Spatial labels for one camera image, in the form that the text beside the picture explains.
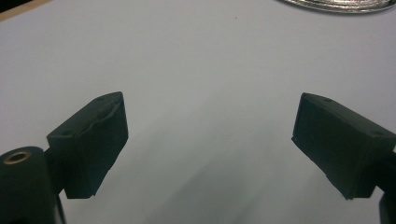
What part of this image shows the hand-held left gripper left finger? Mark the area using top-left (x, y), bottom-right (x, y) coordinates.
top-left (46, 91), bottom-right (130, 200)

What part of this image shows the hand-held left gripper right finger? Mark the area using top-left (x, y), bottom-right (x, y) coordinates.
top-left (291, 91), bottom-right (396, 201)

